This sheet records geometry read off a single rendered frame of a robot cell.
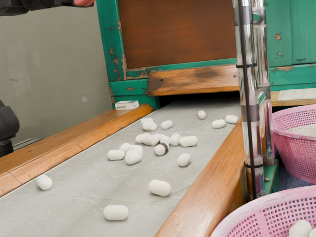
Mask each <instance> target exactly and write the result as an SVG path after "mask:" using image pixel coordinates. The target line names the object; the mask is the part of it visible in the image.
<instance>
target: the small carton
mask: <svg viewBox="0 0 316 237"><path fill-rule="evenodd" d="M115 107H116V110H130V109H135V108H137V107H139V104H138V100H135V101H120V102H118V103H115Z"/></svg>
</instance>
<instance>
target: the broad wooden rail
mask: <svg viewBox="0 0 316 237"><path fill-rule="evenodd" d="M154 111H155V109H154V108H153V107H151V106H150V105H149V104H148V103H139V107H137V108H135V109H130V110H116V108H114V109H112V110H110V111H107V112H105V113H103V114H100V115H98V116H96V117H93V118H91V119H89V120H86V121H84V122H82V123H79V124H77V125H75V126H72V127H70V128H68V129H65V130H63V131H61V132H59V133H57V134H54V135H52V136H50V137H47V138H45V139H43V140H40V141H38V142H35V143H33V144H31V145H29V146H26V147H24V148H22V149H19V150H17V151H15V152H12V153H10V154H8V155H5V156H3V157H1V158H0V198H1V197H3V196H4V195H6V194H8V193H10V192H12V191H14V190H15V189H17V188H19V187H21V186H22V185H24V184H26V183H28V182H29V181H31V180H33V179H35V178H37V177H38V176H40V175H42V174H44V173H45V172H47V171H49V170H51V169H52V168H54V167H56V166H58V165H60V164H61V163H63V162H65V161H67V160H68V159H70V158H72V157H74V156H76V155H78V154H79V153H81V152H83V151H85V150H86V149H88V148H90V147H92V146H93V145H95V144H97V143H99V142H100V141H102V140H104V139H106V138H108V137H109V136H111V135H113V134H115V133H116V132H118V131H120V130H122V129H123V128H125V127H127V126H129V125H131V124H132V123H134V122H136V121H138V120H140V119H142V118H143V117H145V116H147V115H149V114H150V113H152V112H154Z"/></svg>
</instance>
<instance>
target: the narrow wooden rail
mask: <svg viewBox="0 0 316 237"><path fill-rule="evenodd" d="M244 161H245V153H244V141H243V129H242V118H240V120H239V121H238V122H237V124H236V125H235V126H234V128H233V129H232V130H231V132H230V133H229V135H228V136H227V137H226V139H225V140H224V141H223V143H222V144H221V146H220V147H219V148H218V150H217V151H216V152H215V154H214V155H213V156H212V158H211V159H210V160H209V162H208V163H207V165H206V166H205V167H204V169H203V170H202V172H201V173H200V174H199V176H198V177H197V178H196V180H195V181H194V182H193V184H192V185H191V186H190V188H189V189H188V191H187V192H186V193H185V195H184V196H183V197H182V199H181V200H180V202H179V203H178V204H177V206H176V207H175V208H174V210H173V211H172V212H171V214H170V215H169V216H168V218H167V219H166V221H165V222H164V223H163V225H162V226H161V227H160V229H159V230H158V232H157V233H156V234H155V236H154V237H210V236H211V235H212V233H213V231H214V230H215V229H216V227H217V226H218V225H219V224H220V222H221V221H222V220H224V219H225V218H226V217H227V216H228V215H229V214H231V213H232V212H233V211H235V210H236V209H238V208H239V207H241V206H243V205H245V204H246V202H247V199H248V193H247V181H246V169H245V166H244Z"/></svg>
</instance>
